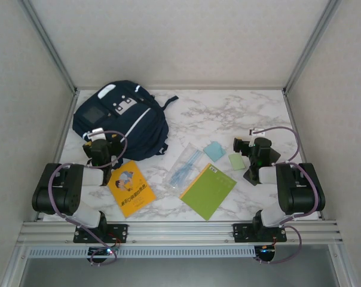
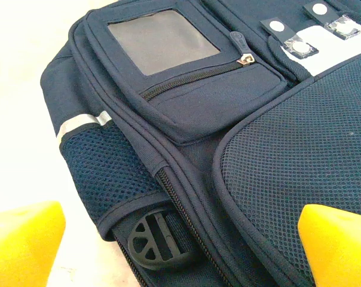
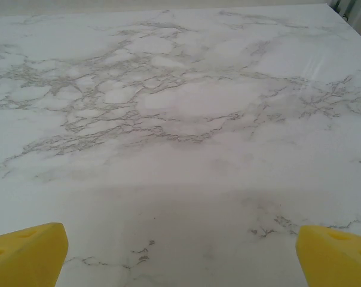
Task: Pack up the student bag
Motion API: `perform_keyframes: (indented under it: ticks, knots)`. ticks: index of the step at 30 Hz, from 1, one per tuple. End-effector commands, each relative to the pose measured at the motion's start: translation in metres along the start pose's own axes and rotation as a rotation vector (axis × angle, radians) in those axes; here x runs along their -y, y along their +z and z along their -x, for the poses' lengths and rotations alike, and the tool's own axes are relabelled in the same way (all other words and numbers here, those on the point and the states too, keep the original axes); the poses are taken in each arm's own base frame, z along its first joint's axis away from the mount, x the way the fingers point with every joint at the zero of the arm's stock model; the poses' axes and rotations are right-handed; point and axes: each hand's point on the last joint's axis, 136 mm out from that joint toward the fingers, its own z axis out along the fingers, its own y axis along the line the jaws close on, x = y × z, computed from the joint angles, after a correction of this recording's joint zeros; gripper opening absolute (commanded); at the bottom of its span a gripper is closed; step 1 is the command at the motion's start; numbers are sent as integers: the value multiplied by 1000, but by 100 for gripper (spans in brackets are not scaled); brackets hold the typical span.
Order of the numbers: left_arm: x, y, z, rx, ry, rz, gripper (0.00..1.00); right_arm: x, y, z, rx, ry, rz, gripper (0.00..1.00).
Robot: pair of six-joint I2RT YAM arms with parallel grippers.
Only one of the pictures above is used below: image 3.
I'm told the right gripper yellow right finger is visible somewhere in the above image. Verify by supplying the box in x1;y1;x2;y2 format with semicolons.
296;224;361;287

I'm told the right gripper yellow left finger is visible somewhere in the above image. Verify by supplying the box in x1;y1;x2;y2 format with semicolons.
0;222;69;287

